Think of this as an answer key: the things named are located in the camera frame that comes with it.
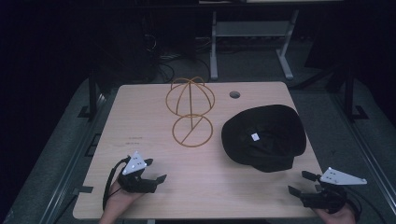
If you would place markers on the black hat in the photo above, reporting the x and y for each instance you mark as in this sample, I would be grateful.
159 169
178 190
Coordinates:
264 137

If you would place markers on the grey metal desk frame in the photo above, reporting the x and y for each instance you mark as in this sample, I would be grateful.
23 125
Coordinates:
249 28

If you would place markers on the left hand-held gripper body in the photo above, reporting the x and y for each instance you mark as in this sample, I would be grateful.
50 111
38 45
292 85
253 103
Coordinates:
137 183

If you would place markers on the person's left hand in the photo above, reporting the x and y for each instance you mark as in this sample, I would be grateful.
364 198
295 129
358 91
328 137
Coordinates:
118 203

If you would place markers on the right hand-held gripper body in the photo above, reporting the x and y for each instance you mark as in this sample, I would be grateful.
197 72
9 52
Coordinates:
330 196

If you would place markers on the aluminium frame rail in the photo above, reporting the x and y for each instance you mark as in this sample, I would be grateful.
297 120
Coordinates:
367 155
73 158

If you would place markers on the black metal stand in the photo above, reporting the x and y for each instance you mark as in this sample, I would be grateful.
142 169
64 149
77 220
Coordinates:
349 93
92 93

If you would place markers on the person's right hand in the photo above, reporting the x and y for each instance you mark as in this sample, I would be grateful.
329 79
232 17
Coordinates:
337 217

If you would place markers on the grey round table grommet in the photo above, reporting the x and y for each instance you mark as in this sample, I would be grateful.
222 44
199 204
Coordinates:
234 94

